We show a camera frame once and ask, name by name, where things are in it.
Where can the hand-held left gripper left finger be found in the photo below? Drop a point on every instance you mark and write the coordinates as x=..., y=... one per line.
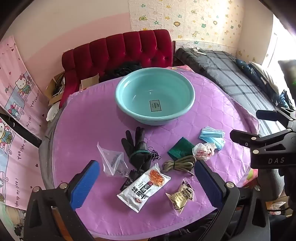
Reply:
x=84, y=183

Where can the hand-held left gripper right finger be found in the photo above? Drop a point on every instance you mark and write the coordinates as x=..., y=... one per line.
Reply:
x=209, y=183

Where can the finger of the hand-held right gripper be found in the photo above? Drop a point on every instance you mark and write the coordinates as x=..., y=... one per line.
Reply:
x=240, y=138
x=268, y=114

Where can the blue face mask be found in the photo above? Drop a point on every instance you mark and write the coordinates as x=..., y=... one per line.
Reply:
x=212, y=136

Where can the beige snack packet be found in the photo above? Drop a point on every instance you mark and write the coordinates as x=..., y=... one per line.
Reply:
x=181, y=197

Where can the white plastic bag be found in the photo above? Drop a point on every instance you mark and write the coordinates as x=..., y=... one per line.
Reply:
x=201, y=151

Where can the clear plastic bag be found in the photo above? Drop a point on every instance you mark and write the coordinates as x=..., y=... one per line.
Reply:
x=108, y=160

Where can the small black packet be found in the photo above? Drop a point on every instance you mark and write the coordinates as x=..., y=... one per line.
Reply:
x=128, y=180

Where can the green scouring pad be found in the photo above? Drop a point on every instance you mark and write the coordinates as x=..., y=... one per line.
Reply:
x=180, y=149

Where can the white snack packet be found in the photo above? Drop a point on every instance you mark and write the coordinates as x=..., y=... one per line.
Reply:
x=136, y=192

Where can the black work gloves pair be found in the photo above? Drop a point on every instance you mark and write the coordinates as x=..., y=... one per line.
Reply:
x=138, y=148

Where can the teal plastic basin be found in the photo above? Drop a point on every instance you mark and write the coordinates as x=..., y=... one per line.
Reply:
x=138, y=92

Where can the dark blue cloth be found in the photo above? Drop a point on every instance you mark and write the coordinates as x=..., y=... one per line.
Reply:
x=283, y=99

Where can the white pillow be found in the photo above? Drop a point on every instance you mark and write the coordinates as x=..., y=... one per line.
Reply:
x=266, y=74

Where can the dark blue printed pillow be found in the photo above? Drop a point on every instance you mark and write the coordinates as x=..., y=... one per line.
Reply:
x=249, y=69

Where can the dark plaid bed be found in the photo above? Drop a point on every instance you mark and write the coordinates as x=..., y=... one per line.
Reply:
x=219, y=69

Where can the purple quilted blanket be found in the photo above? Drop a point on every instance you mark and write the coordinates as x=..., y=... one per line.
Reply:
x=92, y=115

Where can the window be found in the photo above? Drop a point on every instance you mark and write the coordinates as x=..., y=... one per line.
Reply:
x=277, y=46

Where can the pink cartoon curtain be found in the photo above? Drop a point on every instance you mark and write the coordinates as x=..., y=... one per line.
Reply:
x=13, y=166
x=18, y=88

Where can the white plastic dish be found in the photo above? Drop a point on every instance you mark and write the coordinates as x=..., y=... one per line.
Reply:
x=52, y=112

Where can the black bar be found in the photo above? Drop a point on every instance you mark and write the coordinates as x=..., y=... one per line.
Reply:
x=20, y=129

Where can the patterned cloth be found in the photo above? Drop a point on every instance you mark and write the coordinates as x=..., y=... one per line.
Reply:
x=9, y=222

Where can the small cardboard box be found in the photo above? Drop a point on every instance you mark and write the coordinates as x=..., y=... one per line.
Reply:
x=89, y=81

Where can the black clothing pile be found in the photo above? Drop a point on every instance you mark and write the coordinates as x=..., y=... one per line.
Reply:
x=122, y=69

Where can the red tufted sofa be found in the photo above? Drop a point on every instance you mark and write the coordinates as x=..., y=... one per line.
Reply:
x=138, y=48

